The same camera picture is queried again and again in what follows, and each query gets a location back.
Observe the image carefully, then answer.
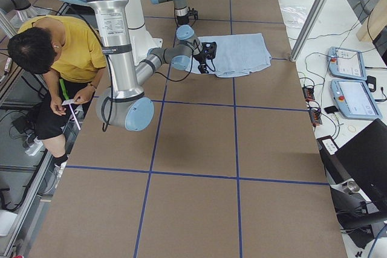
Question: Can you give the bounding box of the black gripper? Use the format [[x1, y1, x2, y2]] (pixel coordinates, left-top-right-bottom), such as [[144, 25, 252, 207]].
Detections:
[[176, 13, 192, 25], [195, 51, 212, 74]]

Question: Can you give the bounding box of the light blue striped shirt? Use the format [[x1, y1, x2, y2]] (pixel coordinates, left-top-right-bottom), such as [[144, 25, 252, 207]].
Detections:
[[199, 33, 272, 78]]

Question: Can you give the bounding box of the clear plastic bag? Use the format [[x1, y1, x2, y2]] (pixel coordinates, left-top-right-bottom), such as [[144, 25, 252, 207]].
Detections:
[[281, 5, 308, 29]]

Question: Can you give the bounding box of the person in yellow shirt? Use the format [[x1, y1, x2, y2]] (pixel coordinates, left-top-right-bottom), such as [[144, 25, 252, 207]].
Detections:
[[7, 15, 106, 179]]

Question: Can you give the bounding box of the upper blue teach pendant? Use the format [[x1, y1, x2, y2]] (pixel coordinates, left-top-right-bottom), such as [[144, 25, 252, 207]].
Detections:
[[328, 47, 367, 81]]

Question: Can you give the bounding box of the blue teach pendant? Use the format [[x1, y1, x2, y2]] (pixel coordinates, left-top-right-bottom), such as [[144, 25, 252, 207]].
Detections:
[[328, 47, 367, 81], [330, 79, 383, 120]]

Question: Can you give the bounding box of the lower blue teach pendant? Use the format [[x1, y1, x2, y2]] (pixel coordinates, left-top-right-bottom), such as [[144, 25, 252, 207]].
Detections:
[[330, 79, 383, 120]]

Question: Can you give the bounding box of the black laptop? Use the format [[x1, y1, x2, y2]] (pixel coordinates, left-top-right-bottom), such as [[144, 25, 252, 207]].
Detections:
[[317, 119, 386, 210]]

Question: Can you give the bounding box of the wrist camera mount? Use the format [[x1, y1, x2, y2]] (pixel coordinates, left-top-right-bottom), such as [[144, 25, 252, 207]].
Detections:
[[201, 42, 217, 60], [187, 7, 198, 21]]

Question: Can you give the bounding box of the aluminium frame post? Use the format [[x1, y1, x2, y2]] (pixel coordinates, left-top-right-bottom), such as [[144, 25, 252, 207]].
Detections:
[[290, 0, 327, 62]]

